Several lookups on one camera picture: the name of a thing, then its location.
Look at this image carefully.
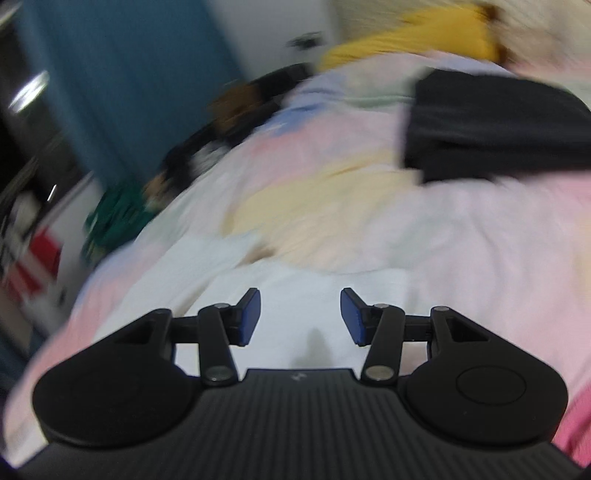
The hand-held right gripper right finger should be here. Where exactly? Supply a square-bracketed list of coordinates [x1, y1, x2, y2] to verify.
[340, 287, 491, 383]

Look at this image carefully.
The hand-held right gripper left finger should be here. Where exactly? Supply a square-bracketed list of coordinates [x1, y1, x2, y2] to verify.
[113, 288, 262, 387]

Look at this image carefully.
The white garment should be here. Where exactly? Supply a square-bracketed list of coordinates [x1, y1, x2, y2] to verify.
[121, 231, 435, 384]

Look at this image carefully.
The pastel patchwork blanket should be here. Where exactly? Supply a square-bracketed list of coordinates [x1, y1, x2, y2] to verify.
[4, 50, 591, 468]

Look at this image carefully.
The green cloth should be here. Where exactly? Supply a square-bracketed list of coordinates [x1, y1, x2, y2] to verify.
[81, 181, 158, 268]

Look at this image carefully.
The dark patterned cloth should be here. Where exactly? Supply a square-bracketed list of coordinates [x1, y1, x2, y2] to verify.
[144, 63, 315, 209]

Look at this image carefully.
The black cloth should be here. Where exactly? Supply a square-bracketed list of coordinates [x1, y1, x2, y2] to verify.
[403, 69, 591, 184]

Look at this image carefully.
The blue curtain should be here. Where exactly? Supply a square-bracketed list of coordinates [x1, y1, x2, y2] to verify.
[18, 0, 245, 181]

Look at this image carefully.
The yellow cloth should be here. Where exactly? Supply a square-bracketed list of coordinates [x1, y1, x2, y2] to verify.
[320, 6, 504, 71]

